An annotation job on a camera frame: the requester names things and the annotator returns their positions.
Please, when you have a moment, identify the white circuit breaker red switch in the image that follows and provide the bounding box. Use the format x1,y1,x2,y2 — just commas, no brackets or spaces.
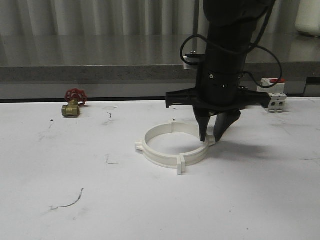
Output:
257,78,287,113

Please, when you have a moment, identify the white half-ring clamp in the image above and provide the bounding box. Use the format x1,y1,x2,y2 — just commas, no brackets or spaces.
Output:
135,121,187,175
171,122,216,175

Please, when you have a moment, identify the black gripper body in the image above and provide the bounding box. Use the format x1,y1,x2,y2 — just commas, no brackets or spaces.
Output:
165,66,271,112

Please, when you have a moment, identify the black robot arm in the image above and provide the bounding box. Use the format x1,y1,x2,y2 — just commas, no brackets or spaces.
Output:
165,0,275,142

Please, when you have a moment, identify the grey pleated curtain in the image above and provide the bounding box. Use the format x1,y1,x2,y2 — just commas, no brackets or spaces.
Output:
0,0,301,37

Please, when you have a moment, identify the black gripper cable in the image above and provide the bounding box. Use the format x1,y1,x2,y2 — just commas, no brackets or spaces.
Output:
179,0,285,90

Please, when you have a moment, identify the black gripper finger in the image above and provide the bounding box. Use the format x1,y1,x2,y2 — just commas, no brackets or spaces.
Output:
214,109,241,142
193,107,211,142

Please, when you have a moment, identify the grey stone countertop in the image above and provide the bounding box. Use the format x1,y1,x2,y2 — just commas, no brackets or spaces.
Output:
0,33,320,101

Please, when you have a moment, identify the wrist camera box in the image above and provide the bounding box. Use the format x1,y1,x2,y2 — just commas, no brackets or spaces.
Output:
183,51,205,70

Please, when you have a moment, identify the brass valve red handwheel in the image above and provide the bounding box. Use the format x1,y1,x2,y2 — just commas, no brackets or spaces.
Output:
61,88,88,117

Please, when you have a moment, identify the white rice cooker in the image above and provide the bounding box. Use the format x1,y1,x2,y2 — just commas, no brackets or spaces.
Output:
295,0,320,37

